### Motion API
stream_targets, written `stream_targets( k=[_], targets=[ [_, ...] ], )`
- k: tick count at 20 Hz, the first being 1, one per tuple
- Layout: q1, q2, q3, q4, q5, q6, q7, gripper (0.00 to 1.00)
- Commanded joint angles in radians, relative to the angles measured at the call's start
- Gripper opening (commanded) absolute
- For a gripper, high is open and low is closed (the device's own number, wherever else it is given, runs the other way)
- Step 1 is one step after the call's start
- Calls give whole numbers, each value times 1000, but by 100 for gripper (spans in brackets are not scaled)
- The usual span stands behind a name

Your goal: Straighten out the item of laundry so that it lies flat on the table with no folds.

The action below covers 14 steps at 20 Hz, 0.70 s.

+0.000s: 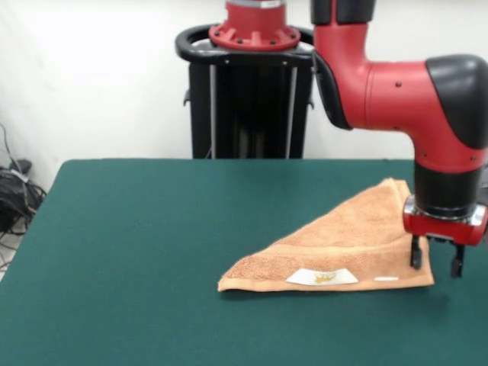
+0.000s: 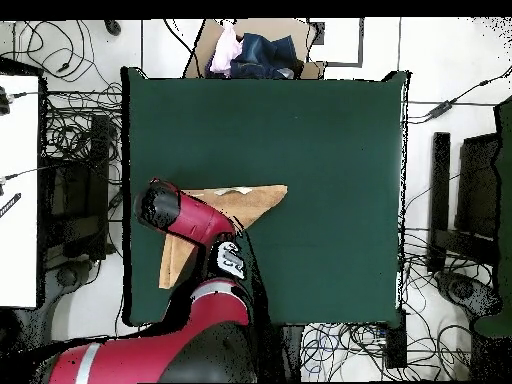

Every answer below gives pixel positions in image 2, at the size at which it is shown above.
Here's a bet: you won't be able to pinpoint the tan terry towel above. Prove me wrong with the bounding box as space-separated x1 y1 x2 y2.
158 183 289 290

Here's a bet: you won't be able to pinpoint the black flat case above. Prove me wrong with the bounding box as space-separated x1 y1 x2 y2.
453 131 501 241

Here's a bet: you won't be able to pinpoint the black flat strip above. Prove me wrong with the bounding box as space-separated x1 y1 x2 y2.
0 192 22 219

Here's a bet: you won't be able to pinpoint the dark green table cloth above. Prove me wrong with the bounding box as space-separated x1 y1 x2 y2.
120 66 411 327

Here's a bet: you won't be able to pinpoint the blue denim jeans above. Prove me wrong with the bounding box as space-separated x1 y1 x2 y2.
229 32 305 80

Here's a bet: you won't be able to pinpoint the pale pink garment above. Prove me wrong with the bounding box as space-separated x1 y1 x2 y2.
208 21 244 75

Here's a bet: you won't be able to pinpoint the brown cardboard box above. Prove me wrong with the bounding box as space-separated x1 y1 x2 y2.
185 18 327 80

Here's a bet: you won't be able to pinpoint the black equipment stand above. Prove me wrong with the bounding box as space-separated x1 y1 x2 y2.
39 113 111 261

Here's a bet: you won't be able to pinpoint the black upright bar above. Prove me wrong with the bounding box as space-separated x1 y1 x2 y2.
426 131 452 275

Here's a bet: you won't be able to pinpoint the black power strip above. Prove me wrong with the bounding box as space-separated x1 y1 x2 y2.
383 309 408 369

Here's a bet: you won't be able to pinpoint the dark round floor stand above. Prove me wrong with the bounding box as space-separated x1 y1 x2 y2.
433 269 503 321
45 259 95 289

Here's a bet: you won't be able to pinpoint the white desk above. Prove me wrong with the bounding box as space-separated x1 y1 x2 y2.
0 73 41 309

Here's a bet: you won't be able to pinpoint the green hanging cloth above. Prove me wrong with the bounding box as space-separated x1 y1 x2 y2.
473 95 512 339

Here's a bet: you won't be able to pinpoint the black cable tangle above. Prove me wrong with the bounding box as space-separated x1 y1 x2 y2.
299 321 473 381
39 81 123 161

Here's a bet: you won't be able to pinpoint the black cable with adapter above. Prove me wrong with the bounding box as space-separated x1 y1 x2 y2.
407 65 512 125

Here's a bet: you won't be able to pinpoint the black loose floor cables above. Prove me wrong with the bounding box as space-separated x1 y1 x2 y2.
0 19 121 85

